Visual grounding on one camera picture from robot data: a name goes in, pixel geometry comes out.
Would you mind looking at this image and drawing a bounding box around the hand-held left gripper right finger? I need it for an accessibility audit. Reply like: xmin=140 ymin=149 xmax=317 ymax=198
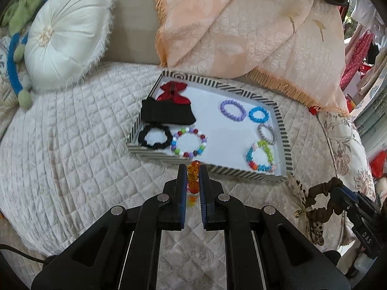
xmin=200 ymin=165 xmax=351 ymax=290

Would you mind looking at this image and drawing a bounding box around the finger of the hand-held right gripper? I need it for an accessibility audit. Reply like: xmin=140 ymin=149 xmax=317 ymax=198
xmin=331 ymin=186 xmax=381 ymax=219

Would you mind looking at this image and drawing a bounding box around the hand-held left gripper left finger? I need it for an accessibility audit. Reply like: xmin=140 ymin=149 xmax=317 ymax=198
xmin=32 ymin=164 xmax=188 ymax=290

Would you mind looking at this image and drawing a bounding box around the brown scrunchie with leopard bow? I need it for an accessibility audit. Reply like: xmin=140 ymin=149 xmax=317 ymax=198
xmin=286 ymin=177 xmax=343 ymax=247

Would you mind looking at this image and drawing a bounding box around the orange translucent bead bracelet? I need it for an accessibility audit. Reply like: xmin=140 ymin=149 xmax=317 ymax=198
xmin=186 ymin=160 xmax=201 ymax=209

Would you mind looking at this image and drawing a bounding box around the round multicolour bead bracelet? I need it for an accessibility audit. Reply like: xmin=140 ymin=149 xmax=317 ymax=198
xmin=170 ymin=128 xmax=208 ymax=159

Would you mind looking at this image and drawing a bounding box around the black white striped tray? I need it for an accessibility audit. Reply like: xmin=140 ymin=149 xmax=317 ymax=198
xmin=126 ymin=70 xmax=293 ymax=184

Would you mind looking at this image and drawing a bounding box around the silver lilac beaded bracelet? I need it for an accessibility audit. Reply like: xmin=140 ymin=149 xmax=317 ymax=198
xmin=257 ymin=123 xmax=277 ymax=145

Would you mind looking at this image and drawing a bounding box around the black knitted headband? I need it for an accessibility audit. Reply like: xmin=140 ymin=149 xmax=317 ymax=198
xmin=141 ymin=97 xmax=197 ymax=125

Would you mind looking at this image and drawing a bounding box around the purple bead bracelet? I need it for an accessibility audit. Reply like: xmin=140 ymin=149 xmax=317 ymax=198
xmin=220 ymin=99 xmax=245 ymax=122

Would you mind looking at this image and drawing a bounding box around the blue bead bracelet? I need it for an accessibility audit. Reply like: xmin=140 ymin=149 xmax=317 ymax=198
xmin=248 ymin=106 xmax=270 ymax=123

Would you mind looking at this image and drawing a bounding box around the red hair bow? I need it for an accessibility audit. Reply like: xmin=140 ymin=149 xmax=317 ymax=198
xmin=156 ymin=81 xmax=191 ymax=106

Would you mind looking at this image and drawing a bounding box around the cream floral cushion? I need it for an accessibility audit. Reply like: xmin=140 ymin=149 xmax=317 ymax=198
xmin=316 ymin=110 xmax=377 ymax=248

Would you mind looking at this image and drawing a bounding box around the black scrunchie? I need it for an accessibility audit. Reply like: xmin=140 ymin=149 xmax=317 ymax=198
xmin=138 ymin=124 xmax=172 ymax=150

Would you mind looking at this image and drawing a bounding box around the beige quilted bedspread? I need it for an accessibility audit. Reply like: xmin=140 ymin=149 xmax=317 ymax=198
xmin=0 ymin=60 xmax=375 ymax=290

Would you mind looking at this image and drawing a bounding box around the red dotted fabric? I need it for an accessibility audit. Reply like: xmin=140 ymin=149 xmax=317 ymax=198
xmin=340 ymin=32 xmax=375 ymax=91

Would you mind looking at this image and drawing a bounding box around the peach fringed blanket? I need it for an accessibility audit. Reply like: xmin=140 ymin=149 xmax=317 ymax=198
xmin=154 ymin=0 xmax=351 ymax=117

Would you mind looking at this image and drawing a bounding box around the round white cushion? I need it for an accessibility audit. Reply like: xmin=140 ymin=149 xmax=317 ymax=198
xmin=23 ymin=0 xmax=114 ymax=93

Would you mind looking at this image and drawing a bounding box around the floral embroidered pillow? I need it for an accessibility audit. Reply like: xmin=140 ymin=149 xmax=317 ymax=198
xmin=0 ymin=26 xmax=22 ymax=136

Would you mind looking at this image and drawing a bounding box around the green and blue plush toy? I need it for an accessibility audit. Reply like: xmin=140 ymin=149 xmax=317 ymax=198
xmin=0 ymin=0 xmax=52 ymax=111

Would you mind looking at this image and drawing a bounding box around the pastel multicolour bead bracelet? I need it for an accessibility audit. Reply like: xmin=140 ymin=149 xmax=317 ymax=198
xmin=246 ymin=140 xmax=277 ymax=173

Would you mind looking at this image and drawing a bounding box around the black cable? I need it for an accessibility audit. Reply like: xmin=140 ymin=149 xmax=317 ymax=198
xmin=0 ymin=243 xmax=46 ymax=262

